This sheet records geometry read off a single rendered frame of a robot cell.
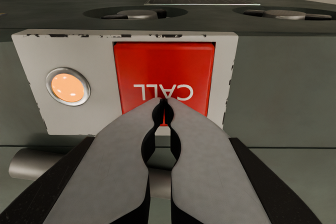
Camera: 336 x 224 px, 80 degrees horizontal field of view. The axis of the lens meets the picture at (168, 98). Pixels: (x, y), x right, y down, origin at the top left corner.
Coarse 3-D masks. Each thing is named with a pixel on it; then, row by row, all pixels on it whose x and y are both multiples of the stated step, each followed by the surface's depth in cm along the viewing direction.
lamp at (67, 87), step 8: (56, 80) 13; (64, 80) 13; (72, 80) 13; (56, 88) 13; (64, 88) 13; (72, 88) 13; (80, 88) 13; (64, 96) 14; (72, 96) 14; (80, 96) 14
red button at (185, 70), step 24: (120, 48) 12; (144, 48) 12; (168, 48) 12; (192, 48) 12; (120, 72) 12; (144, 72) 12; (168, 72) 12; (192, 72) 12; (120, 96) 13; (144, 96) 13; (168, 96) 13; (192, 96) 13
